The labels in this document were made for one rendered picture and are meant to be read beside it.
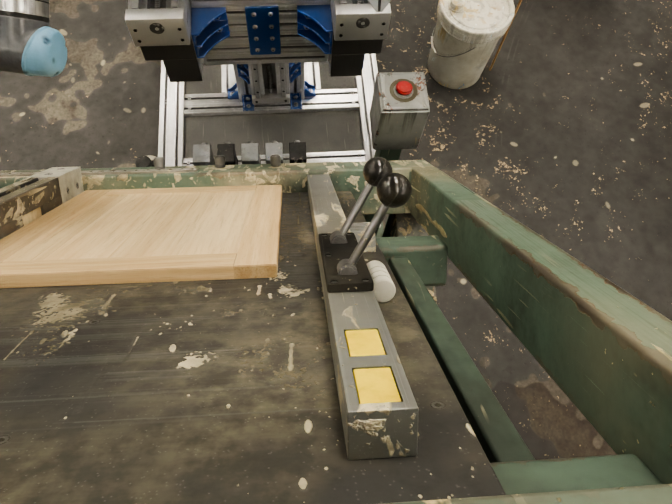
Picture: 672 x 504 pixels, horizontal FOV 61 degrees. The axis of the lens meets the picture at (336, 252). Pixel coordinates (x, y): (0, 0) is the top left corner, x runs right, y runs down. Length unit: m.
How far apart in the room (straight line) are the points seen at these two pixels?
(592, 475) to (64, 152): 2.35
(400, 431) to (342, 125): 1.87
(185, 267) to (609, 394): 0.52
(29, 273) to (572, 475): 0.67
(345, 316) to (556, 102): 2.32
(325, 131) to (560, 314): 1.67
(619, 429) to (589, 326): 0.09
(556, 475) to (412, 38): 2.47
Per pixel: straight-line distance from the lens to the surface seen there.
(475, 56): 2.50
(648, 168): 2.78
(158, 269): 0.78
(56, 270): 0.83
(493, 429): 0.57
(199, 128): 2.24
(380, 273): 0.69
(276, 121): 2.23
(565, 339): 0.63
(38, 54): 1.03
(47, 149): 2.62
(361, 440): 0.42
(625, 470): 0.52
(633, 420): 0.54
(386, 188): 0.60
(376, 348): 0.49
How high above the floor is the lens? 2.04
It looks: 68 degrees down
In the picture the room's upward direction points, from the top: 8 degrees clockwise
